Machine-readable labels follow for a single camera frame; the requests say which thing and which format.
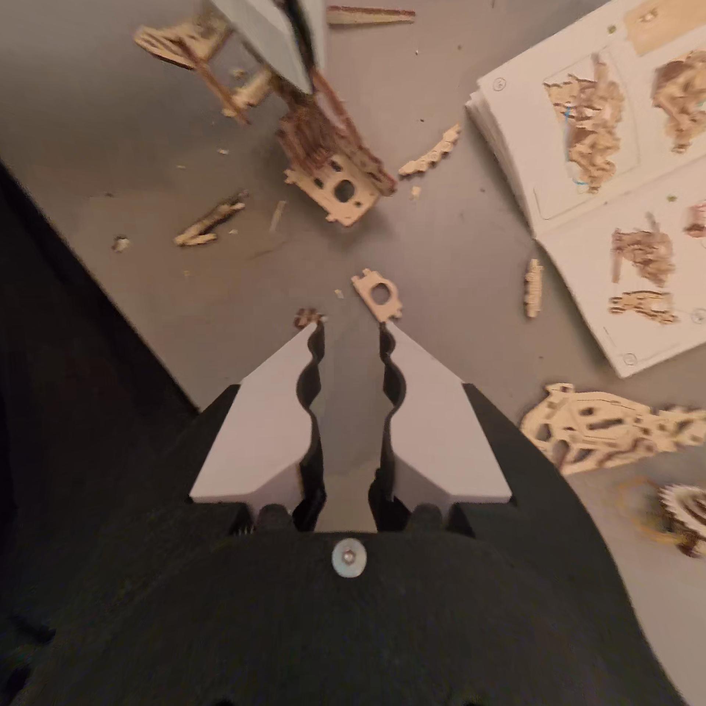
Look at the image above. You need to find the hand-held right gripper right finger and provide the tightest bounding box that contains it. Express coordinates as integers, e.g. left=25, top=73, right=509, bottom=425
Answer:
left=367, top=322, right=513, bottom=532

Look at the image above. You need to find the small wooden track strip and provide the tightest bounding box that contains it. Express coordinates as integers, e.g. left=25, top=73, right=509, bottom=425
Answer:
left=524, top=258, right=544, bottom=319
left=398, top=124, right=461, bottom=178

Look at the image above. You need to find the wooden model side plate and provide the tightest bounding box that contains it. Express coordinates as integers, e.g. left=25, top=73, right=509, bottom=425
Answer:
left=521, top=383, right=706, bottom=476

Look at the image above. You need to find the open instruction booklet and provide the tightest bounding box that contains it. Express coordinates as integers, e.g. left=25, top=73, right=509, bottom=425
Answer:
left=466, top=0, right=706, bottom=378

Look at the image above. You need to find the yellow rubber band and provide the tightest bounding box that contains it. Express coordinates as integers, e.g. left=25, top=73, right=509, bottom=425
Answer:
left=607, top=477, right=690, bottom=544

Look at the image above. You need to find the wooden gear assembly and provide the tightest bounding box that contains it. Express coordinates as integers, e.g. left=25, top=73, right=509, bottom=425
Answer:
left=659, top=482, right=706, bottom=558

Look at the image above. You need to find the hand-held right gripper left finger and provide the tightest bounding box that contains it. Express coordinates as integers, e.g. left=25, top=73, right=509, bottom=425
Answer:
left=189, top=321, right=327, bottom=532

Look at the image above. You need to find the dark wooden sprue scrap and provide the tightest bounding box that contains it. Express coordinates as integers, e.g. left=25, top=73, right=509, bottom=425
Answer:
left=174, top=190, right=249, bottom=247

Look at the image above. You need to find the wooden wedge strip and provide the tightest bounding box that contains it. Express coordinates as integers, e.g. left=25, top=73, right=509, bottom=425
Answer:
left=327, top=6, right=416, bottom=25

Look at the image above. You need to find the partly built wooden model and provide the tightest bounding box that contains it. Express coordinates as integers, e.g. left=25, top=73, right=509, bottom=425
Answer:
left=134, top=11, right=398, bottom=228

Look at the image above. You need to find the small wooden plate with hole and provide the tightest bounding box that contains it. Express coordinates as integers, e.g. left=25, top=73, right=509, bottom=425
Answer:
left=352, top=268, right=403, bottom=322

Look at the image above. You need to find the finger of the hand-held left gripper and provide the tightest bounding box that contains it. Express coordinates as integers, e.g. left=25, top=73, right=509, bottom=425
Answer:
left=295, top=0, right=327, bottom=74
left=211, top=0, right=315, bottom=95

